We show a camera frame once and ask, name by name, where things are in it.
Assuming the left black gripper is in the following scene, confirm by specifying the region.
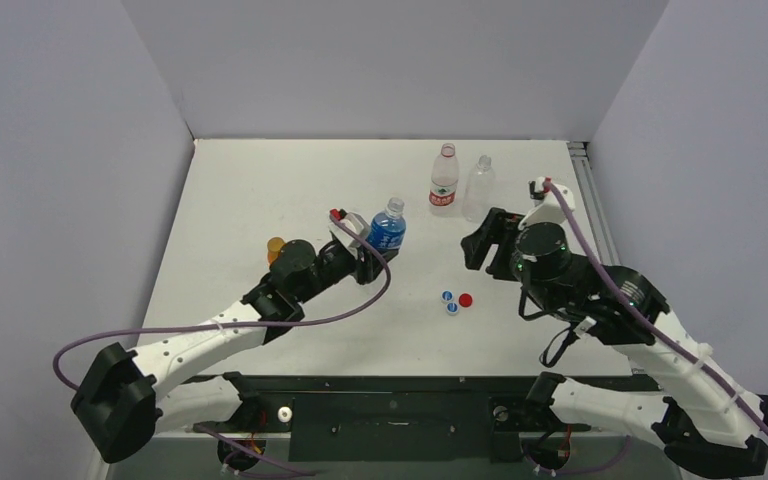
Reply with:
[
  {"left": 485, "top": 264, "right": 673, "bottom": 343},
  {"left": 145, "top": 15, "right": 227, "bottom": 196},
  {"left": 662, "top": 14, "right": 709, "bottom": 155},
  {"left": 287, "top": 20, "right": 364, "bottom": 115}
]
[{"left": 295, "top": 233, "right": 396, "bottom": 305}]

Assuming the blue label water bottle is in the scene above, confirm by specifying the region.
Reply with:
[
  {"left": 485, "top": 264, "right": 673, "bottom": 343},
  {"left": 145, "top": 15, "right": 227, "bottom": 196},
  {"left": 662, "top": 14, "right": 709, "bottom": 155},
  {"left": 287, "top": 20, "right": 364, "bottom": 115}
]
[{"left": 366, "top": 197, "right": 407, "bottom": 252}]

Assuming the orange juice bottle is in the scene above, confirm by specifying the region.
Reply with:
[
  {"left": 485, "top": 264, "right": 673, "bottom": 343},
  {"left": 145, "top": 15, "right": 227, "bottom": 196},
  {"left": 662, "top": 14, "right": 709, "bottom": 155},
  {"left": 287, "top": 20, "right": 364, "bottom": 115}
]
[{"left": 266, "top": 237, "right": 286, "bottom": 265}]

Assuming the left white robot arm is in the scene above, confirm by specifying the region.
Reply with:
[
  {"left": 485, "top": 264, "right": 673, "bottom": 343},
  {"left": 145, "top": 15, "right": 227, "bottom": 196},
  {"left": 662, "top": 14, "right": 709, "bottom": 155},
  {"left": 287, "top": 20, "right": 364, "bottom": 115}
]
[{"left": 70, "top": 238, "right": 399, "bottom": 464}]

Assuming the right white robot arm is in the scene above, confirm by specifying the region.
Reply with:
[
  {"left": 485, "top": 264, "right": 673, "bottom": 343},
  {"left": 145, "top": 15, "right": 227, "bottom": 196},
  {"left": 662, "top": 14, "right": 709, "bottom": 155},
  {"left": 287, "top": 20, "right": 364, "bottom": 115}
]
[{"left": 460, "top": 208, "right": 768, "bottom": 479}]

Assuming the clear empty plastic bottle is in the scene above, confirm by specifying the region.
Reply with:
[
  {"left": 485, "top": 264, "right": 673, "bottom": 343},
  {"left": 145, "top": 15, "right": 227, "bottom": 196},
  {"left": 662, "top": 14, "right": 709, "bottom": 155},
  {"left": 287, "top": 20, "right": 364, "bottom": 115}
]
[{"left": 462, "top": 155, "right": 496, "bottom": 223}]

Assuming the red label water bottle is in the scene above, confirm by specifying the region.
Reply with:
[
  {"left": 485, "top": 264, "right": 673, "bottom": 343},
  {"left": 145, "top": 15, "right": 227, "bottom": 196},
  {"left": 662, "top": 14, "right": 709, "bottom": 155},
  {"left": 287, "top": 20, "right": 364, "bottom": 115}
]
[{"left": 428, "top": 143, "right": 460, "bottom": 215}]

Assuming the red bottle cap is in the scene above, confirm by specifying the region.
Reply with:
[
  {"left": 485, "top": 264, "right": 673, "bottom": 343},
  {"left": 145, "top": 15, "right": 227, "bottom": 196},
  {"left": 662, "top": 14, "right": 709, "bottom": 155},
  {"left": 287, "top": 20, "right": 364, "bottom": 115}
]
[{"left": 457, "top": 293, "right": 473, "bottom": 308}]

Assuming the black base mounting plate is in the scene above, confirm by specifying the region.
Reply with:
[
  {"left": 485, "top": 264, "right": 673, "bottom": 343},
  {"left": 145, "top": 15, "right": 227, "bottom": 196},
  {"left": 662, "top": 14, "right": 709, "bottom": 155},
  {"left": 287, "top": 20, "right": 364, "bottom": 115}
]
[{"left": 125, "top": 374, "right": 657, "bottom": 465}]

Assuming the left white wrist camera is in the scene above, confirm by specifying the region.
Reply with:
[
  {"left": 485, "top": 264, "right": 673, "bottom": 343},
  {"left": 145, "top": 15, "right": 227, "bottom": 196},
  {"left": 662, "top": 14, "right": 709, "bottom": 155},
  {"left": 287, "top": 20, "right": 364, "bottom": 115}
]
[{"left": 329, "top": 209, "right": 370, "bottom": 257}]

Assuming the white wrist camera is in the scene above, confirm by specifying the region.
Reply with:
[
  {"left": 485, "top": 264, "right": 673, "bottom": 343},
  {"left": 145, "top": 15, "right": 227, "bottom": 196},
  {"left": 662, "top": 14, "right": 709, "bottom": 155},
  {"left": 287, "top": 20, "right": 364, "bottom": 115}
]
[
  {"left": 329, "top": 209, "right": 370, "bottom": 257},
  {"left": 517, "top": 176, "right": 576, "bottom": 231}
]

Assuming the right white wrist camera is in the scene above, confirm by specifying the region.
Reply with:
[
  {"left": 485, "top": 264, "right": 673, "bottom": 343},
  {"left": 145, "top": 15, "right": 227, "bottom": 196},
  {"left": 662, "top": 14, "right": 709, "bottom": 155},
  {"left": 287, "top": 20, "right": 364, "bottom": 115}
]
[{"left": 517, "top": 176, "right": 576, "bottom": 231}]

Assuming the aluminium rail frame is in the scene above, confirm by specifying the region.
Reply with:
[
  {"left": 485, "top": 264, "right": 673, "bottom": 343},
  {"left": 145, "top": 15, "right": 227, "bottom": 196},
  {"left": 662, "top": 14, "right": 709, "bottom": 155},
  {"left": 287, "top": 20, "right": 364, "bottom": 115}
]
[{"left": 568, "top": 140, "right": 695, "bottom": 439}]

